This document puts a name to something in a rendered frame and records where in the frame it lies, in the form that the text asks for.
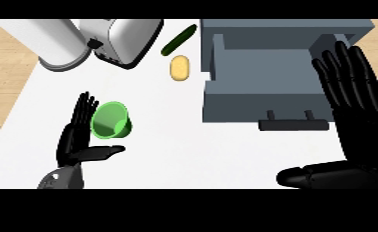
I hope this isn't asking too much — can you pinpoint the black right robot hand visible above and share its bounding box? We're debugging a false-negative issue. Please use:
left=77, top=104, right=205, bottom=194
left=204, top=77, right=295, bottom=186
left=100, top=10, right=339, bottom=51
left=276, top=40, right=378, bottom=190

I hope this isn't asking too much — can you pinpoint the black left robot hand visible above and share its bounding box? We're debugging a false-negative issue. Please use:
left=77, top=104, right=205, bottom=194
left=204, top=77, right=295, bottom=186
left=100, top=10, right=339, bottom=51
left=54, top=91, right=127, bottom=169

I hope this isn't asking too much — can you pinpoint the green cup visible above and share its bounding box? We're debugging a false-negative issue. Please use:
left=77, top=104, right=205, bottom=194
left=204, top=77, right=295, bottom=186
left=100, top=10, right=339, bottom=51
left=90, top=100, right=134, bottom=141

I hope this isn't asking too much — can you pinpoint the grey open drawer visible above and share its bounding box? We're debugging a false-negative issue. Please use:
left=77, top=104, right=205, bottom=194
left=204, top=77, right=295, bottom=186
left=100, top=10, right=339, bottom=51
left=201, top=33, right=357, bottom=124

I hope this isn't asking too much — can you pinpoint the grey drawer cabinet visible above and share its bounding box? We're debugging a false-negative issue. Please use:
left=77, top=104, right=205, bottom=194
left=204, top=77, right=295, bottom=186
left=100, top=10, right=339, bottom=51
left=199, top=19, right=376, bottom=74

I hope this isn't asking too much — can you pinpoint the white cylindrical appliance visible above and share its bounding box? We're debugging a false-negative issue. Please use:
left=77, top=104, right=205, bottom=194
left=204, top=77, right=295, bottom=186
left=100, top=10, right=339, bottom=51
left=0, top=19, right=94, bottom=73

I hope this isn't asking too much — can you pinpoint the yellow potato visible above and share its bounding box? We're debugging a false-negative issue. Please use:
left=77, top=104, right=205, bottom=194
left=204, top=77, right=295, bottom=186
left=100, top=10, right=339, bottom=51
left=170, top=54, right=192, bottom=82

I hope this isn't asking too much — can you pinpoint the white toaster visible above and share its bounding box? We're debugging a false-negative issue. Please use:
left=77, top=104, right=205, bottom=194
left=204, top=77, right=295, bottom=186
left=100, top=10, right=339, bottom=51
left=78, top=19, right=165, bottom=71

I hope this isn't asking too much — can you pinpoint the green cucumber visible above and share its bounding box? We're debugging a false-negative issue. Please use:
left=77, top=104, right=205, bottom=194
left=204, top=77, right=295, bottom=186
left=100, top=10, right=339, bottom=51
left=159, top=23, right=199, bottom=57

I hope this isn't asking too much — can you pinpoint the dark drawer handle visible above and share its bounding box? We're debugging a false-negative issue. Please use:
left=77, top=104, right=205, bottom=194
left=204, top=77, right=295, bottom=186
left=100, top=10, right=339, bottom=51
left=257, top=109, right=330, bottom=132

